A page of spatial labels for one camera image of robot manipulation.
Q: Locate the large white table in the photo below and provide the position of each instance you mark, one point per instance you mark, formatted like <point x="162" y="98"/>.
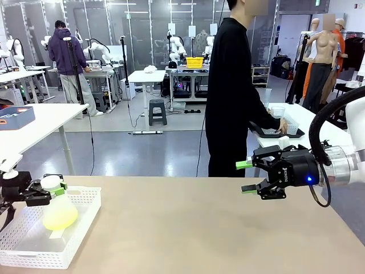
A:
<point x="51" y="117"/>
<point x="322" y="125"/>

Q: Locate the blue plastic bin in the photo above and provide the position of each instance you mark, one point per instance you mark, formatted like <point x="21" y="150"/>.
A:
<point x="17" y="117"/>

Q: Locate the person in purple hoodie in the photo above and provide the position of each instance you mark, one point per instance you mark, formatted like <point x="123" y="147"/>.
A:
<point x="67" y="54"/>

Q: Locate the white background desk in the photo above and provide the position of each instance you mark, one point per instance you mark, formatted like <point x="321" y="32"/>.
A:
<point x="22" y="75"/>
<point x="99" y="71"/>

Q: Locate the mannequin in orange clothes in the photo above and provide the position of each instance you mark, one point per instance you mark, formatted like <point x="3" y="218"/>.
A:
<point x="340" y="34"/>

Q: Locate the person's right hand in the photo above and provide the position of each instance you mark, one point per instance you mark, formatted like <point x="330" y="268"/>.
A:
<point x="283" y="126"/>

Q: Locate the person in black sweatshirt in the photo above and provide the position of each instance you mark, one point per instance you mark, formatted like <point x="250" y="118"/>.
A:
<point x="228" y="85"/>

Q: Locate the white mannequin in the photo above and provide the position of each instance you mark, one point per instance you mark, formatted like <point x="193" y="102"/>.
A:
<point x="308" y="48"/>

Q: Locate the white crumpled cloth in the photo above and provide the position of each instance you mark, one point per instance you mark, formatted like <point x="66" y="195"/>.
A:
<point x="150" y="69"/>

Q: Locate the white power strip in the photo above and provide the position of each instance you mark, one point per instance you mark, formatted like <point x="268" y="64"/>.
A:
<point x="148" y="132"/>

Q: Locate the shoe rack with shoes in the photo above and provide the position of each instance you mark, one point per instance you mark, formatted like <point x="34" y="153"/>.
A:
<point x="260" y="75"/>

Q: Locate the grey plastic stool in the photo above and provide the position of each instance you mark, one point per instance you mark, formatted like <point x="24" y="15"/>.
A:
<point x="157" y="111"/>

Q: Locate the small white box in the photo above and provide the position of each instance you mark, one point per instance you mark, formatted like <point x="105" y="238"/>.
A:
<point x="284" y="141"/>

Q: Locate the black camera tripod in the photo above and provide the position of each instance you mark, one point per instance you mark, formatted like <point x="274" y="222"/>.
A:
<point x="124" y="65"/>
<point x="74" y="74"/>

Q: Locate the small grey step stool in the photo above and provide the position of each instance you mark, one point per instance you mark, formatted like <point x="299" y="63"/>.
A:
<point x="99" y="101"/>

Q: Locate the dark bags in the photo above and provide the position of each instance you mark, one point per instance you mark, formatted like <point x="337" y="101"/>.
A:
<point x="280" y="67"/>

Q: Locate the skin coloured mannequin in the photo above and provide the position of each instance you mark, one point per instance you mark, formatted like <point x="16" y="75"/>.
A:
<point x="323" y="51"/>

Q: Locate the black power strip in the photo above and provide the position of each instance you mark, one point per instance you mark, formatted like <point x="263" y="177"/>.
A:
<point x="194" y="111"/>

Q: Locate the grey background workbench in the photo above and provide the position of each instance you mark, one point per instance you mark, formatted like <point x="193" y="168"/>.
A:
<point x="185" y="71"/>

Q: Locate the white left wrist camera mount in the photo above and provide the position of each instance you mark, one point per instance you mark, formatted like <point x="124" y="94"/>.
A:
<point x="10" y="168"/>

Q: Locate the black hanging clothes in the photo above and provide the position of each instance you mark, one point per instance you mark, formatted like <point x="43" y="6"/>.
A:
<point x="353" y="51"/>

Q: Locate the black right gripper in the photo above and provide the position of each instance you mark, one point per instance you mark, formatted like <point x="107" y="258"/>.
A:
<point x="299" y="168"/>

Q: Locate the black cap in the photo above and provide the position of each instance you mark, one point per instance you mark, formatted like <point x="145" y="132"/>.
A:
<point x="172" y="64"/>

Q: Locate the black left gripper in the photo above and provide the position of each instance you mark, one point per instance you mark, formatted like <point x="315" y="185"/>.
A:
<point x="15" y="188"/>

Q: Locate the translucent plastic conical flask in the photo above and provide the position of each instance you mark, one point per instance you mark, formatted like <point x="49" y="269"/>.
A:
<point x="61" y="217"/>

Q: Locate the yellow plastic basket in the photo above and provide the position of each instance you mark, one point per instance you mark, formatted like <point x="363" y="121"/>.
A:
<point x="194" y="62"/>

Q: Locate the white paper label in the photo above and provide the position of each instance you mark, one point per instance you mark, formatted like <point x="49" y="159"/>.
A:
<point x="57" y="233"/>

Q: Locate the white background table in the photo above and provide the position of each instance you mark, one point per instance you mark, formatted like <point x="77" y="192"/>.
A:
<point x="146" y="77"/>

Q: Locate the black flat tray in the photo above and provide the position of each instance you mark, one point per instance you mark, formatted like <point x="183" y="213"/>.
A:
<point x="263" y="133"/>

